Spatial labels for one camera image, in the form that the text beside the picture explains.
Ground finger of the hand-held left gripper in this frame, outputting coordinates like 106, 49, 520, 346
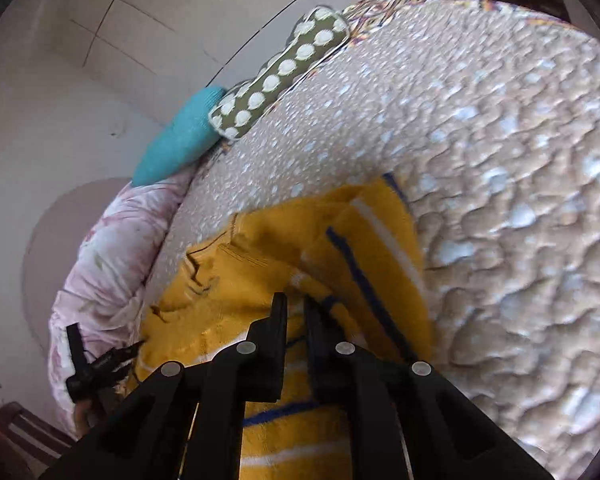
65, 324, 87, 368
107, 341, 146, 363

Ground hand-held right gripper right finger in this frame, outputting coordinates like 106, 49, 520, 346
303, 295, 556, 480

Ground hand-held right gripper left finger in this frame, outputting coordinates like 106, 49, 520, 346
40, 292, 289, 480

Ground yellow striped sweater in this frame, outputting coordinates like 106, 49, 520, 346
130, 174, 437, 480

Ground pink floral quilt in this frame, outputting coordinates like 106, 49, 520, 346
47, 166, 197, 436

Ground wooden chair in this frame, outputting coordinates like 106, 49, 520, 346
0, 401, 77, 468

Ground grey round headboard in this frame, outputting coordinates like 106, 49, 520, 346
22, 177, 136, 361

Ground teal pillow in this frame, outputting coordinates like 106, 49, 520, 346
131, 86, 227, 189

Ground patterned beige bed blanket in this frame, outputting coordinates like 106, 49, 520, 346
142, 0, 600, 480

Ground olive polka dot pillow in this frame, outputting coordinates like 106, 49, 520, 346
208, 6, 352, 141

